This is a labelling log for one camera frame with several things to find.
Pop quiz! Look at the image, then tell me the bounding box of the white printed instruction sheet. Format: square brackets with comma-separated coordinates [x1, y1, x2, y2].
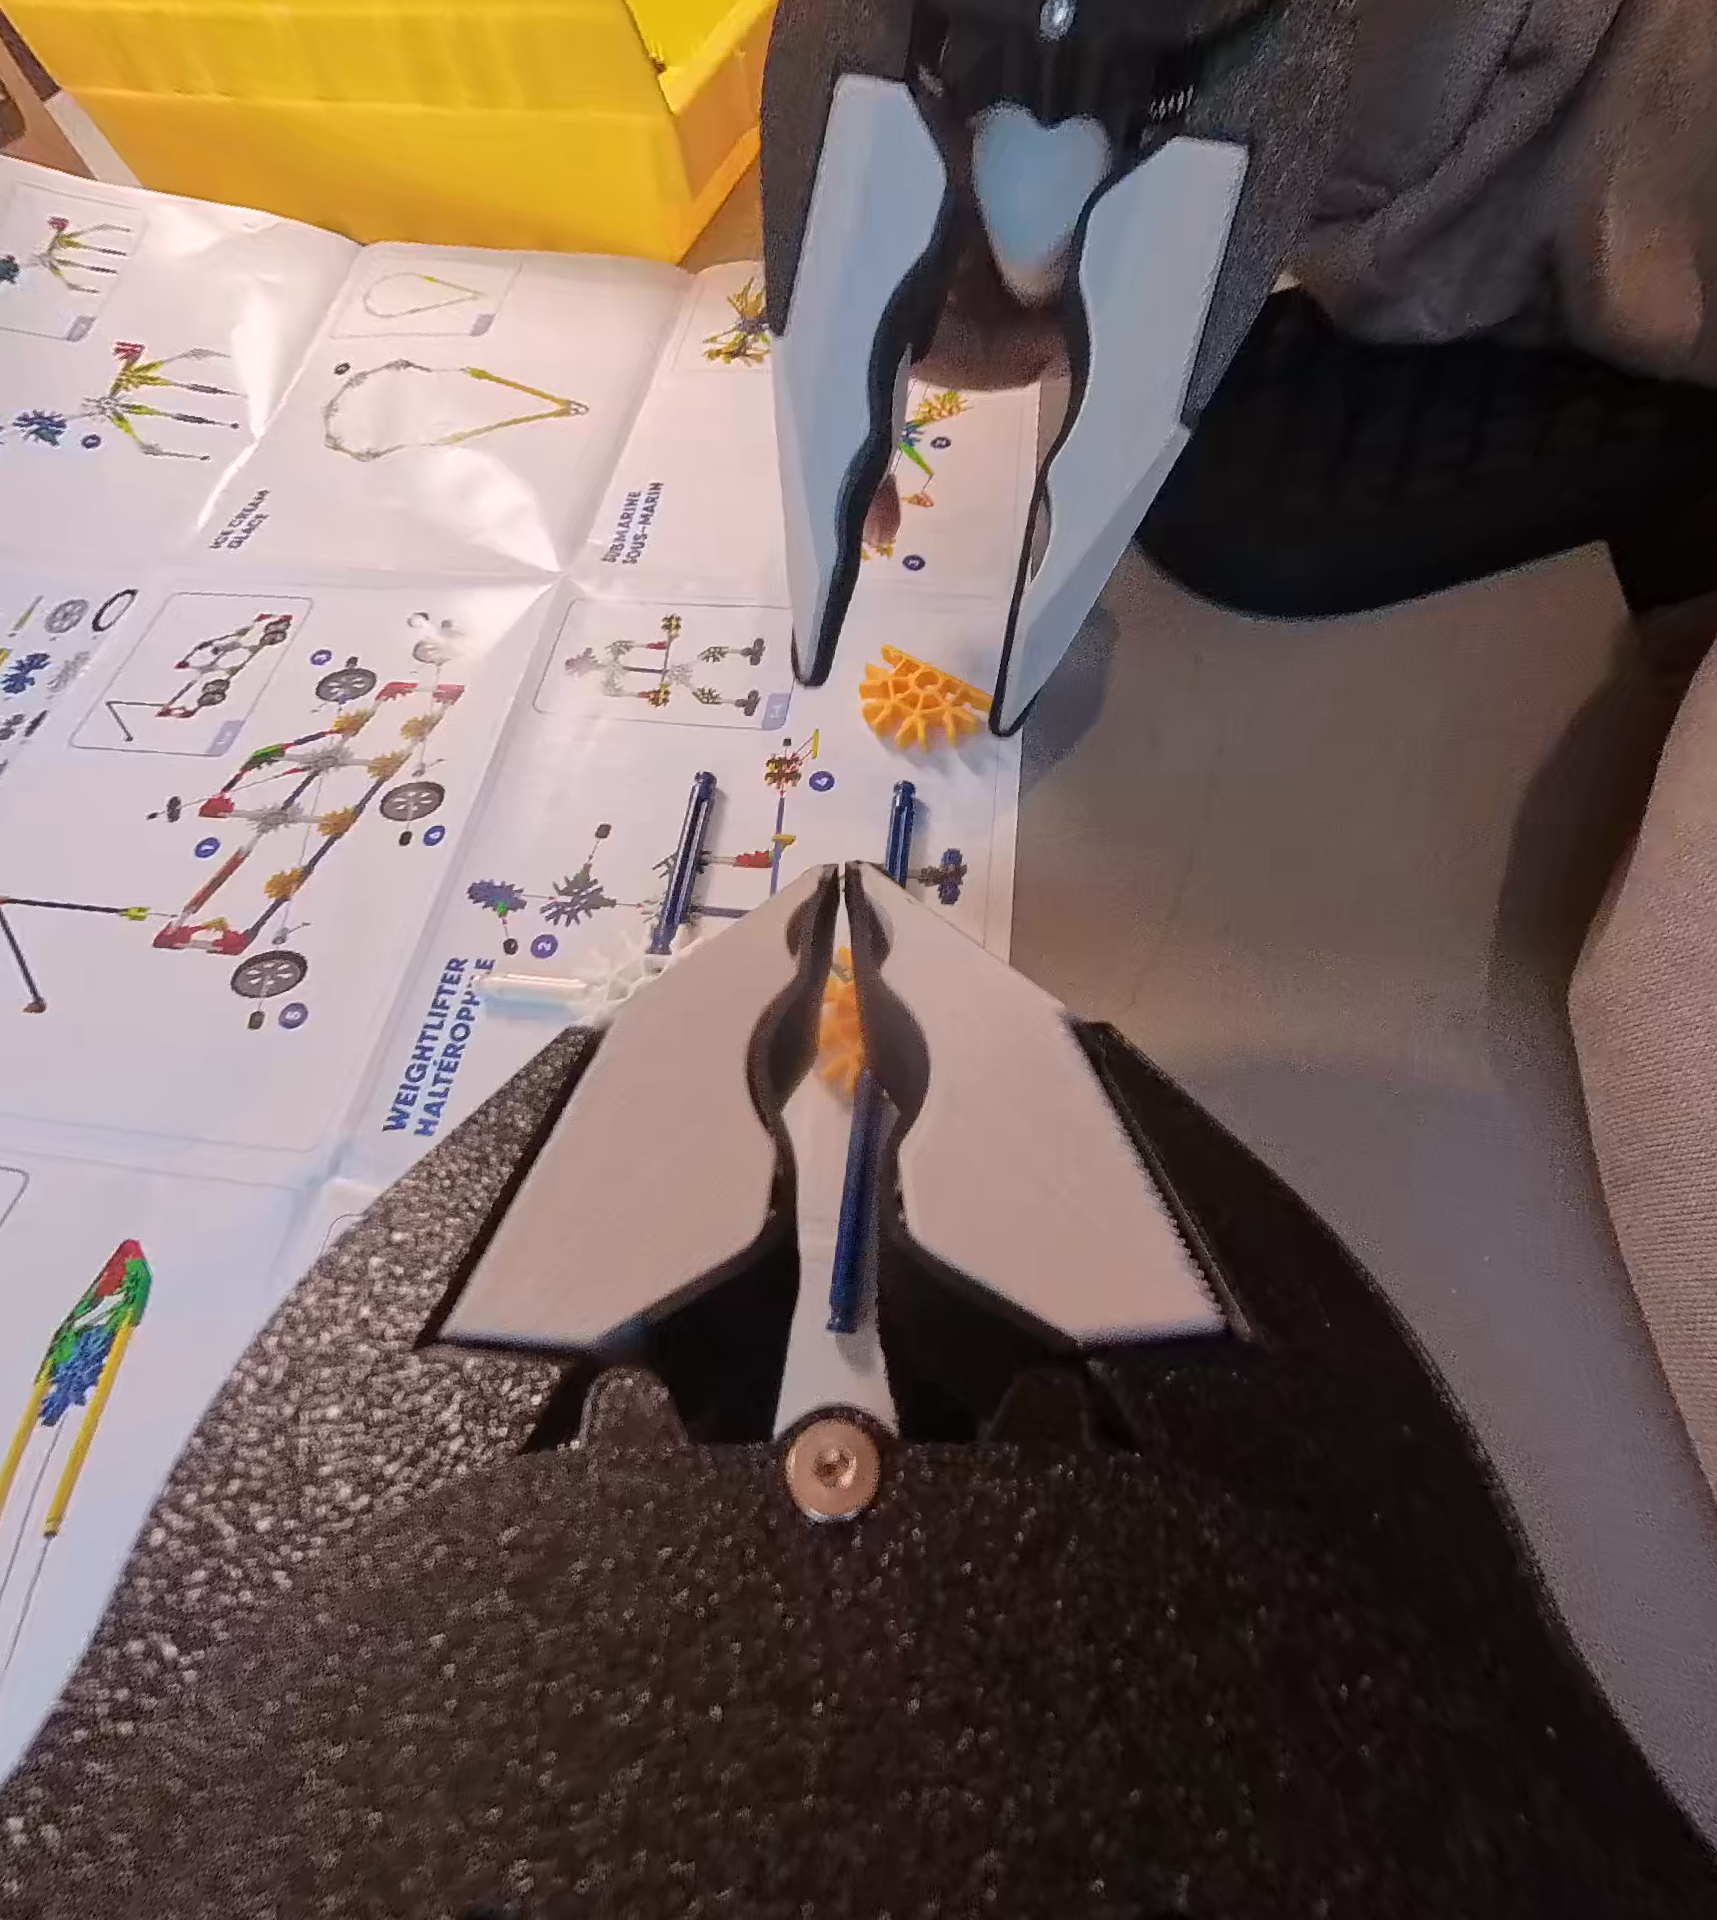
[0, 149, 1025, 1862]

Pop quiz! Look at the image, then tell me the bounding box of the dark cloth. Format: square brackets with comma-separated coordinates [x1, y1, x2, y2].
[1143, 283, 1717, 618]

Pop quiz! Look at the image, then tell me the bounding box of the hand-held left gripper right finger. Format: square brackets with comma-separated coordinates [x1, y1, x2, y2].
[845, 864, 1234, 1439]

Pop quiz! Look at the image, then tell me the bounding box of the beige printed sweatshirt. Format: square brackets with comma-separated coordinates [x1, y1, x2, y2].
[1571, 493, 1717, 1697]

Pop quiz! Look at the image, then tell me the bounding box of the person's right hand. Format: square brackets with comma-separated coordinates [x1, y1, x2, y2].
[912, 265, 1089, 391]

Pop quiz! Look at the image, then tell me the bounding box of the yellow plastic object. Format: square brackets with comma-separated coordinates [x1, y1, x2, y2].
[0, 0, 784, 270]

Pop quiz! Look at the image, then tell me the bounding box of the orange fan-shaped connector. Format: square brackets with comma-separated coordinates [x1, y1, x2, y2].
[817, 944, 866, 1103]
[858, 644, 990, 747]

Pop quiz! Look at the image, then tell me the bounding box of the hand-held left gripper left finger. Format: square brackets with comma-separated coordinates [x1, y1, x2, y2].
[434, 864, 845, 1439]

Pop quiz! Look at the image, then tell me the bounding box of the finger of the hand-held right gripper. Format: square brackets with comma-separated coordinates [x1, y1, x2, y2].
[990, 134, 1252, 737]
[773, 71, 952, 689]

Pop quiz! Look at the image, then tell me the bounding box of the white snowflake connector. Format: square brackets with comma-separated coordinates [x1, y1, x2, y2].
[593, 925, 683, 1010]

